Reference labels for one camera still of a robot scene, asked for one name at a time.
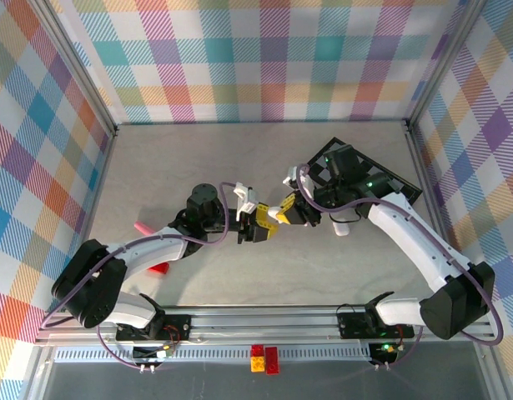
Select black and white chessboard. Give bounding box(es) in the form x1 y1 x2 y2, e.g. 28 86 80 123
305 137 424 205

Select long red toy brick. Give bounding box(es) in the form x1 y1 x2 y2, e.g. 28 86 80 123
264 346 279 375

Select black electronics box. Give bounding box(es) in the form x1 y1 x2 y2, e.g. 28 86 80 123
133 344 174 363
368 342 398 362

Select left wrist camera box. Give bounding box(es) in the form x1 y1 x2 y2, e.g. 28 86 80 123
233 181 259 222

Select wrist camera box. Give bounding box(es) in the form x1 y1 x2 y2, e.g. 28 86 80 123
233 181 259 222
282 164 314 202

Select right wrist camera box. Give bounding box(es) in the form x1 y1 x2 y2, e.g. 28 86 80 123
282 164 314 202

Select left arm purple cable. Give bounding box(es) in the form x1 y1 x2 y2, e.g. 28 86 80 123
41 181 240 370

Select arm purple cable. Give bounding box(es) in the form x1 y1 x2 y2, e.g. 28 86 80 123
41 181 240 370
295 162 505 371

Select aluminium mounting rail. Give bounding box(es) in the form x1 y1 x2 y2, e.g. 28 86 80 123
34 303 495 347

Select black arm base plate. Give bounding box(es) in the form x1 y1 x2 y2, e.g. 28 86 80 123
115 314 193 343
337 310 415 339

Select perforated grey cable duct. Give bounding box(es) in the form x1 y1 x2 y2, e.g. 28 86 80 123
53 347 374 363

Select aluminium frame post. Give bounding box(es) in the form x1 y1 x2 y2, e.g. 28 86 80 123
30 0 119 138
404 0 490 134

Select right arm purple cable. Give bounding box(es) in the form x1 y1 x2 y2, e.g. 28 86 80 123
295 162 505 371

